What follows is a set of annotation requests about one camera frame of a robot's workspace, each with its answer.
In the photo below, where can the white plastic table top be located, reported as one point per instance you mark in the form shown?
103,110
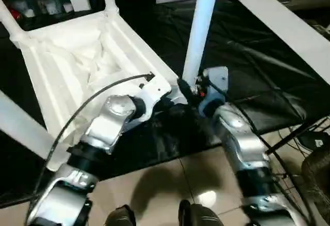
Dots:
123,45

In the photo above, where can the white flat board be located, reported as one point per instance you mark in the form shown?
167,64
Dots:
283,27

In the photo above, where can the dark robot right foot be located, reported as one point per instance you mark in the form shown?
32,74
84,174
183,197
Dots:
199,215

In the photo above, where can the dark robot foot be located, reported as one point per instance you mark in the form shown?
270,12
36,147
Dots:
199,215
121,217

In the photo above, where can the dark robot left foot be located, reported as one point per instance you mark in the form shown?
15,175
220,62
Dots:
121,217

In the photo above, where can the black device white label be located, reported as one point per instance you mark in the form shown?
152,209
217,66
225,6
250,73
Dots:
314,141

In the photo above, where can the small white cup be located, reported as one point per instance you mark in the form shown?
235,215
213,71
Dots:
29,13
67,7

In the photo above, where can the brown woven basket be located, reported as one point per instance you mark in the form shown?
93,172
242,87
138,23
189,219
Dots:
318,179

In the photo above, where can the red figurine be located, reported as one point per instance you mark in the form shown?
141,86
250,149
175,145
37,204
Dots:
18,16

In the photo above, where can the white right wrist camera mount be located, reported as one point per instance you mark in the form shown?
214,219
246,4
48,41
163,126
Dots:
217,77

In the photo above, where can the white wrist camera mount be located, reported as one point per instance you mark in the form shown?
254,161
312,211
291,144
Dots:
217,77
154,91

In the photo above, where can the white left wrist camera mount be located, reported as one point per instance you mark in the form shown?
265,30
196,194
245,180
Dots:
154,91

